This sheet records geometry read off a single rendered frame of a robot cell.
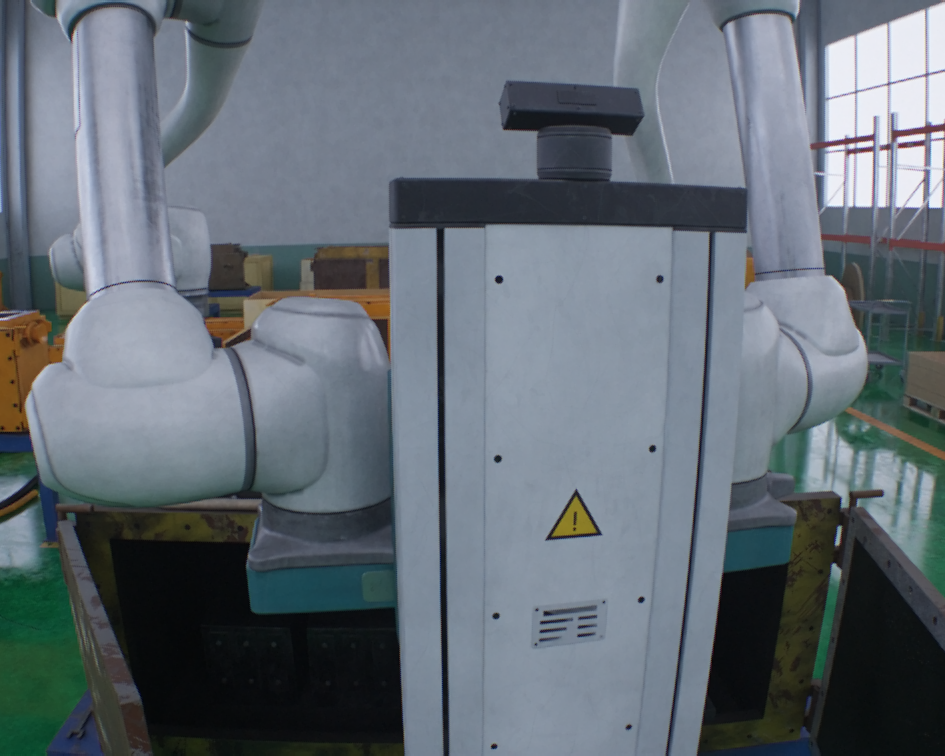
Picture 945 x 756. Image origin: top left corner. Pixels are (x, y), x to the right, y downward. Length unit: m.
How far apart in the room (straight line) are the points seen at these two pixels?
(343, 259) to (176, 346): 9.17
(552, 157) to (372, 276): 9.22
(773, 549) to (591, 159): 0.55
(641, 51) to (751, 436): 0.52
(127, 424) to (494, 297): 0.36
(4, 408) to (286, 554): 3.92
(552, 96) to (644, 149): 0.45
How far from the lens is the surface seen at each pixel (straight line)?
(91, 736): 1.97
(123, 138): 0.92
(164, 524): 1.52
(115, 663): 1.05
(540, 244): 0.72
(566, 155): 0.72
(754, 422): 0.95
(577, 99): 0.75
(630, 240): 0.75
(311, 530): 0.86
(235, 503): 1.47
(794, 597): 1.67
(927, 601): 1.28
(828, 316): 1.10
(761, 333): 0.95
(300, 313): 0.82
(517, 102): 0.74
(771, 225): 1.12
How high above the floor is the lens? 1.75
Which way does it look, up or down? 12 degrees down
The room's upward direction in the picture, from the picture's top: straight up
